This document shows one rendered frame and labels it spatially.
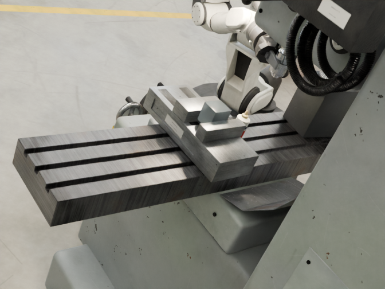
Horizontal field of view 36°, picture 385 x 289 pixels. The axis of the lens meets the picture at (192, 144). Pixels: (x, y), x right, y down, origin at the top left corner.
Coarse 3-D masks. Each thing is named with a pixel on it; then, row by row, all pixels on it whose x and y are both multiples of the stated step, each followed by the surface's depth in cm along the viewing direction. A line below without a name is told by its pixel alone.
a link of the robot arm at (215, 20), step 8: (208, 8) 200; (216, 8) 202; (224, 8) 203; (208, 16) 200; (216, 16) 197; (224, 16) 194; (208, 24) 201; (216, 24) 197; (224, 24) 193; (216, 32) 200; (224, 32) 197
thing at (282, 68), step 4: (276, 56) 165; (280, 56) 164; (280, 60) 164; (284, 60) 164; (280, 64) 165; (284, 64) 164; (272, 68) 166; (280, 68) 165; (284, 68) 165; (272, 72) 167; (276, 72) 166; (280, 72) 166; (284, 72) 167; (280, 76) 167
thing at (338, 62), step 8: (320, 32) 141; (328, 40) 139; (384, 40) 132; (328, 48) 140; (376, 48) 132; (312, 56) 143; (328, 56) 140; (336, 56) 138; (344, 56) 136; (376, 56) 135; (336, 64) 138; (344, 64) 137; (360, 64) 134; (336, 72) 139; (368, 72) 137; (352, 88) 138; (360, 88) 141
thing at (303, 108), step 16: (304, 96) 194; (320, 96) 188; (336, 96) 189; (352, 96) 194; (288, 112) 200; (304, 112) 194; (320, 112) 191; (336, 112) 195; (304, 128) 194; (320, 128) 197; (336, 128) 201
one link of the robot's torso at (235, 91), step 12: (228, 48) 247; (240, 48) 244; (228, 60) 250; (240, 60) 252; (252, 60) 243; (228, 72) 254; (240, 72) 257; (252, 72) 245; (228, 84) 259; (240, 84) 258; (252, 84) 259; (228, 96) 263; (240, 96) 259; (252, 96) 261; (240, 108) 262
